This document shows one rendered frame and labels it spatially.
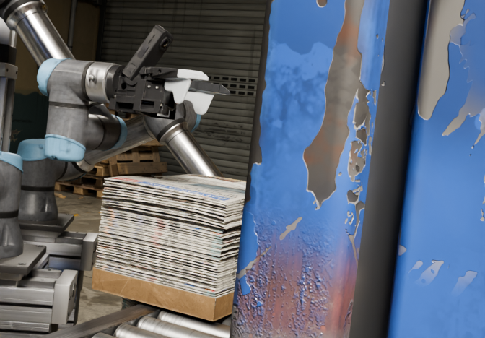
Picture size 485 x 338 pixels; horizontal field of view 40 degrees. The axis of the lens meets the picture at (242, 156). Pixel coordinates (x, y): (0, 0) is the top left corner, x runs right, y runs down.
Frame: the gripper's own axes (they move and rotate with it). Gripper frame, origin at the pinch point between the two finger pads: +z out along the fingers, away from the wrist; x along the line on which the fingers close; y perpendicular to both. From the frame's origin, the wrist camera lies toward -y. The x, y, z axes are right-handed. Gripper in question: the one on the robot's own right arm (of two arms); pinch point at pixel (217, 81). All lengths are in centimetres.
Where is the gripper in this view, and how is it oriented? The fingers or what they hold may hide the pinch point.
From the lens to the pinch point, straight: 117.2
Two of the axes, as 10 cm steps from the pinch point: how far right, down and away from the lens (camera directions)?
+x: -3.1, -1.2, -9.4
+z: 9.4, 1.2, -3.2
